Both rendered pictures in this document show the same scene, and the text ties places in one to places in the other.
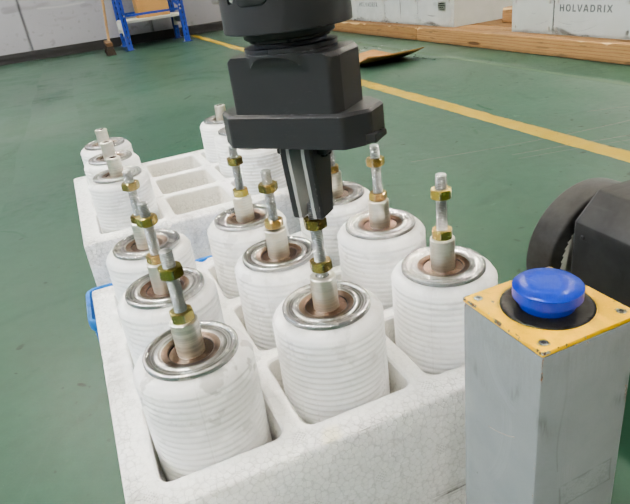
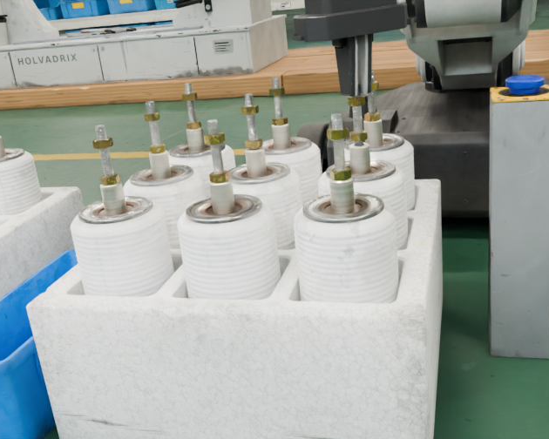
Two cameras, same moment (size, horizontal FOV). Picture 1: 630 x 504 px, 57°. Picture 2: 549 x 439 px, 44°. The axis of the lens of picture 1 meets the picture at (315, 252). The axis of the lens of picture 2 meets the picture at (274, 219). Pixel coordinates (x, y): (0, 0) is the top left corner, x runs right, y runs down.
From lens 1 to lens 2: 0.63 m
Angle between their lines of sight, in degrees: 49
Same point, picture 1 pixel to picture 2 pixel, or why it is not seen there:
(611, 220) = not seen: hidden behind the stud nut
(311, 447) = (429, 252)
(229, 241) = (180, 190)
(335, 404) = (402, 235)
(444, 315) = (404, 165)
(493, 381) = (522, 140)
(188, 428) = (389, 253)
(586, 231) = not seen: hidden behind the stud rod
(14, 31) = not seen: outside the picture
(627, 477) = (461, 276)
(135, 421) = (303, 304)
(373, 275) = (307, 180)
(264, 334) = (280, 241)
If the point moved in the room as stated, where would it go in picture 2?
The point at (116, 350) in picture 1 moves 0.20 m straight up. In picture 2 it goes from (177, 302) to (141, 92)
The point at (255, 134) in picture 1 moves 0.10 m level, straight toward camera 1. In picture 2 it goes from (346, 26) to (449, 20)
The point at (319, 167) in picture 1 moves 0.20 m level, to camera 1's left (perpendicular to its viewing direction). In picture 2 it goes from (369, 51) to (254, 90)
